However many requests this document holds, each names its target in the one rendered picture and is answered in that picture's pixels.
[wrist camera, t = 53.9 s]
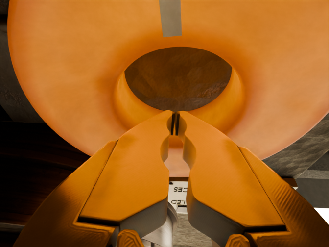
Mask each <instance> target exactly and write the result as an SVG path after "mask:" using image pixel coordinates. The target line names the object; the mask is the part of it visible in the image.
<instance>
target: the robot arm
mask: <svg viewBox="0 0 329 247"><path fill-rule="evenodd" d="M174 127H175V136H178V137H179V138H180V139H181V141H182V142H183V153H182V159H183V160H184V161H185V162H186V163H187V165H188V166H189V168H190V172H189V179H188V188H187V195H186V205H187V213H188V221H189V223H190V225H191V226H192V227H193V228H195V229H196V230H198V231H199V232H201V233H203V234H204V235H206V236H207V237H209V238H210V239H211V243H212V247H329V224H328V223H327V222H326V221H325V219H324V218H323V217H322V216H321V215H320V214H319V213H318V212H317V210H316V209H315V208H314V207H313V206H312V205H311V204H310V203H309V202H308V201H307V200H306V199H305V198H304V197H303V196H302V195H301V194H299V193H298V192H297V191H296V190H295V189H294V188H293V187H292V186H290V185H289V184H288V183H287V182H286V181H285V180H283V179H282V178H281V177H280V176H279V175H278V174H277V173H275V172H274V171H273V170H272V169H271V168H270V167H268V166H267V165H266V164H265V163H264V162H263V161H261V160H260V159H259V158H258V157H257V156H256V155H254V154H253V153H252V152H251V151H250V150H249V149H247V148H246V147H239V146H238V145H237V144H235V143H234V142H233V141H232V140H231V139H230V138H229V137H227V136H226V135H225V134H223V133H222V132H221V131H219V130H218V129H216V128H214V127H213V126H211V125H209V124H208V123H206V122H204V121H202V120H200V119H199V118H197V117H195V116H193V115H192V114H190V113H188V112H186V111H178V112H172V111H170V110H166V111H164V112H162V113H160V114H158V115H156V116H154V117H152V118H150V119H148V120H146V121H144V122H142V123H140V124H138V125H137V126H135V127H133V128H132V129H130V130H128V131H127V132H126V133H124V134H123V135H122V136H121V137H120V138H118V139H117V140H116V141H109V142H108V143H107V144H105V145H104V146H103V147H102V148H101V149H100V150H98V151H97V152H96V153H95V154H94V155H93V156H91V157H90V158H89V159H88V160H87V161H86V162H84V163H83V164H82V165H81V166H80V167H79V168H77V169H76V170H75V171H74V172H73V173H72V174H70V175H69V176H68V177H67V178H66V179H65V180H63V181H62V182H61V183H60V184H59V185H58V186H57V187H56V188H55V189H54V190H53V191H52V192H51V193H50V194H49V195H48V197H47V198H46V199H45V200H44V201H43V202H42V203H41V205H40V206H39V207H38V208H37V210H36V211H35V212H34V214H33V215H32V216H31V218H30V219H29V221H28V222H27V223H26V225H25V226H24V228H23V229H22V231H21V233H20V234H19V236H18V238H17V239H16V241H15V243H14V244H13V246H12V247H144V245H143V243H142V241H141V238H142V237H144V236H146V235H148V234H149V233H151V232H153V231H155V230H156V229H158V228H160V227H161V226H163V225H164V223H165V222H166V217H167V203H168V190H169V170H168V168H167V167H166V166H165V164H164V162H165V161H166V160H167V158H168V149H169V138H170V136H171V135H173V131H174Z"/></svg>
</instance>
